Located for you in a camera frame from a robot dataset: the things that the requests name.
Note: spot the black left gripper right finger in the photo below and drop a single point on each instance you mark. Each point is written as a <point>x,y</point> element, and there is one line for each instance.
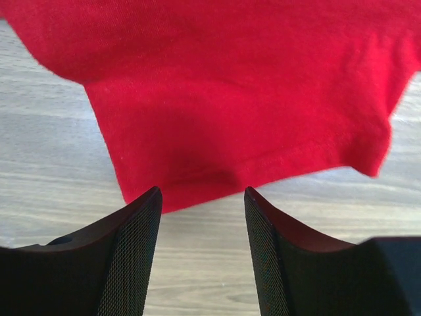
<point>301,271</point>

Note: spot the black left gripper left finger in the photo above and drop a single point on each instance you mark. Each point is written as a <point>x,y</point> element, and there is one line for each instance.
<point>100,269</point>

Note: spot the red t-shirt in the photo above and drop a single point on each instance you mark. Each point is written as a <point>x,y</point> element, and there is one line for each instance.
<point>206,98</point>

